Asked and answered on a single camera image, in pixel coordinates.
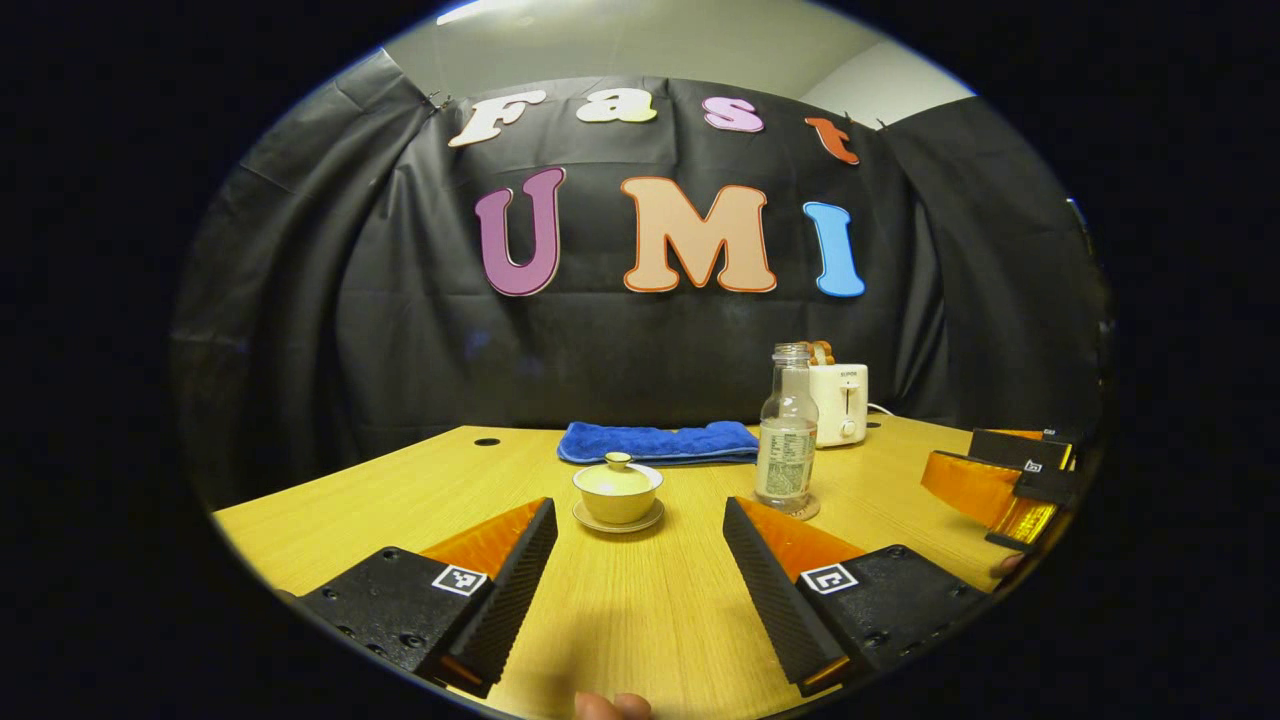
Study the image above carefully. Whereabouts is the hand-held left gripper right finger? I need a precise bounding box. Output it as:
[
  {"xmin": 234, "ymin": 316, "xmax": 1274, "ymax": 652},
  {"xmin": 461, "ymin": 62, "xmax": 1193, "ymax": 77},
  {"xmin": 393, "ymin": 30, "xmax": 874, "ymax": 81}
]
[{"xmin": 722, "ymin": 496, "xmax": 991, "ymax": 698}]

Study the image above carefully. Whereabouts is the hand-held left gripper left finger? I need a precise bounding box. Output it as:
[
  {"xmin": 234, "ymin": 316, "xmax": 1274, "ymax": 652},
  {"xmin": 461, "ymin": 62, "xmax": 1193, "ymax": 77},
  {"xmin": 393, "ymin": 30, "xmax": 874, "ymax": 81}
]
[{"xmin": 300, "ymin": 497, "xmax": 559, "ymax": 699}]

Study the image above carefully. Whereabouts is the clear plastic water bottle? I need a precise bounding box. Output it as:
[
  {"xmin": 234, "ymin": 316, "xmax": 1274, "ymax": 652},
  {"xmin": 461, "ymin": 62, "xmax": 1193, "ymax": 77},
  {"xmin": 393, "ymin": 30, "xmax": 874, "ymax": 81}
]
[{"xmin": 754, "ymin": 343, "xmax": 821, "ymax": 516}]

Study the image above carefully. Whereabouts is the yellow ceramic teacup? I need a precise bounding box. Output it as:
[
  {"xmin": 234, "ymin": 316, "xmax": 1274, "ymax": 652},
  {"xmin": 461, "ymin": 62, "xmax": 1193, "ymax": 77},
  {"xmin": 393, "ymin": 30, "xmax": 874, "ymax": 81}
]
[{"xmin": 575, "ymin": 482, "xmax": 662, "ymax": 526}]

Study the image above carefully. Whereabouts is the yellow teacup lid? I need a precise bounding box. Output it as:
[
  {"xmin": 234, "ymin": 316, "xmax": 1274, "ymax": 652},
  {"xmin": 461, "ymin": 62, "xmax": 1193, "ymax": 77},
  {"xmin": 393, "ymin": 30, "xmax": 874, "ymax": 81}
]
[{"xmin": 572, "ymin": 452, "xmax": 665, "ymax": 498}]

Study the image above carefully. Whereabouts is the yellow ceramic saucer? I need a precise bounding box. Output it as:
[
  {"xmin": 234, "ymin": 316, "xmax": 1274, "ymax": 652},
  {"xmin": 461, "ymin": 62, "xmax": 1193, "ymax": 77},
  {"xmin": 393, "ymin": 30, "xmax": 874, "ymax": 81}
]
[{"xmin": 572, "ymin": 498, "xmax": 666, "ymax": 535}]

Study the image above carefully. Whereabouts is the white toaster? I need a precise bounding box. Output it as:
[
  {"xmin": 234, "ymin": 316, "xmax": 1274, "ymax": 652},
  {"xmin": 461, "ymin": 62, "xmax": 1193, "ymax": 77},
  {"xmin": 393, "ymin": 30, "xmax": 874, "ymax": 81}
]
[{"xmin": 808, "ymin": 362, "xmax": 869, "ymax": 448}]

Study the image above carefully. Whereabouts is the folded blue towel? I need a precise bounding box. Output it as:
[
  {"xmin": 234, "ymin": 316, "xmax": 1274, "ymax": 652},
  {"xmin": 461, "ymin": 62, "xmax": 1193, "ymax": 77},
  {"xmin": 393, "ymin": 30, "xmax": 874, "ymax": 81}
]
[{"xmin": 557, "ymin": 420, "xmax": 761, "ymax": 467}]

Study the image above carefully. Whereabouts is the black backdrop cloth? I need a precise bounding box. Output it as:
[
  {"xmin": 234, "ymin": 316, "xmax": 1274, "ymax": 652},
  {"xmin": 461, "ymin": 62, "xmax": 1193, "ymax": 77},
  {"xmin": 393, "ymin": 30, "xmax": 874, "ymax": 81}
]
[{"xmin": 170, "ymin": 48, "xmax": 1116, "ymax": 506}]

